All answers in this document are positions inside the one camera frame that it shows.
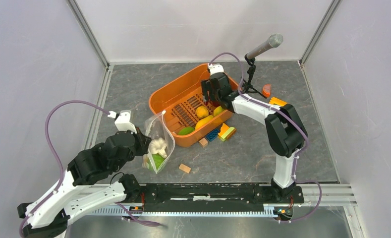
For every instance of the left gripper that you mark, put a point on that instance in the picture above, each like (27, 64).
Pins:
(144, 141)

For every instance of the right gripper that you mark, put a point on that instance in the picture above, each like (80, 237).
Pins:
(206, 87)

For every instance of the white toy garlic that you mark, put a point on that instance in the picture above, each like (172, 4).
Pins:
(158, 146)

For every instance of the green toy lettuce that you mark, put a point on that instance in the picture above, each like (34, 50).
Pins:
(158, 159)

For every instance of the orange plastic basket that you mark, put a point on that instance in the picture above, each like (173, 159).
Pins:
(180, 99)

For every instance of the polka dot zip top bag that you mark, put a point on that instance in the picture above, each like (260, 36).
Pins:
(155, 127)

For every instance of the yellow toy bell pepper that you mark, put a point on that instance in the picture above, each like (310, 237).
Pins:
(146, 162)

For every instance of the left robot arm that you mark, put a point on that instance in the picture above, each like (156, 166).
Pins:
(58, 208)

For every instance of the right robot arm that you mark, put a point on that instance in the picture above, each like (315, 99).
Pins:
(285, 131)

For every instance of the yellow green toy fruit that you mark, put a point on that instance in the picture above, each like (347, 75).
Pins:
(217, 111)

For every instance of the yellow toy lemon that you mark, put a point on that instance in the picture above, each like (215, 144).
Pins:
(202, 112)

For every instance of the black microphone tripod stand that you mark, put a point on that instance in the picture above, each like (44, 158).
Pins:
(247, 86)

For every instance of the yellow toy mango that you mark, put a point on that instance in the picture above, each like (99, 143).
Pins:
(203, 121)

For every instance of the yellow green brown brick stack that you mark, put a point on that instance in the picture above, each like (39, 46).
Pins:
(226, 132)

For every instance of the blue toy brick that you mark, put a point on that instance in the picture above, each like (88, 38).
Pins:
(212, 135)

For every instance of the orange semicircle toy slice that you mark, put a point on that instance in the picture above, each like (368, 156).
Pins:
(266, 90)

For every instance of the green toy lime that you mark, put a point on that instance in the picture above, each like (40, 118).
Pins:
(186, 131)

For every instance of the small tan wooden cube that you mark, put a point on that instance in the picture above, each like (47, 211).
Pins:
(203, 142)

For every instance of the yellow window toy brick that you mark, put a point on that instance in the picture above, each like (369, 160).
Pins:
(277, 102)

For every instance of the tan wooden block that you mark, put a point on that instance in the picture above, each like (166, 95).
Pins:
(184, 168)

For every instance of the silver microphone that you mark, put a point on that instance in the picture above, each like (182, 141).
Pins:
(272, 42)

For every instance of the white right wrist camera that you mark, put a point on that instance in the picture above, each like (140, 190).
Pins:
(215, 68)

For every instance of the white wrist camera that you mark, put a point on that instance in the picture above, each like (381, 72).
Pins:
(215, 68)
(122, 120)

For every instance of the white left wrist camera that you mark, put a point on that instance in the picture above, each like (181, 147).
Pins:
(122, 120)

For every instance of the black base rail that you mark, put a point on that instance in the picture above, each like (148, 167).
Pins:
(212, 197)

